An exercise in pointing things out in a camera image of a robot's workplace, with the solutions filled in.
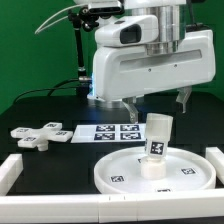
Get white left fence bar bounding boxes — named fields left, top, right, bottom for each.
left=0, top=154, right=23, bottom=196

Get white cross table base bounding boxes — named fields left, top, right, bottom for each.
left=10, top=122, right=73, bottom=152

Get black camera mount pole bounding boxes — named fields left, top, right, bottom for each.
left=68, top=7, right=99, bottom=97

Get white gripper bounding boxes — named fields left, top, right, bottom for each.
left=93, top=30, right=216, bottom=124

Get black cables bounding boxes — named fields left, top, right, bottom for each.
left=13, top=78, right=88, bottom=104

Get white cables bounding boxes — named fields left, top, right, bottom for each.
left=34, top=3, right=87, bottom=35

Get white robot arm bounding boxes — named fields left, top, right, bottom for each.
left=73, top=0, right=215, bottom=123

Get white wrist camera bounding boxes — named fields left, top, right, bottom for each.
left=95, top=15, right=159, bottom=47

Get white marker tag sheet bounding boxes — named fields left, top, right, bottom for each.
left=71, top=124, right=145, bottom=143

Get white round table top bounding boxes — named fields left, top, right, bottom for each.
left=94, top=147, right=216, bottom=194

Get white right fence bar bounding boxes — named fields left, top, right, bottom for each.
left=205, top=147, right=224, bottom=185

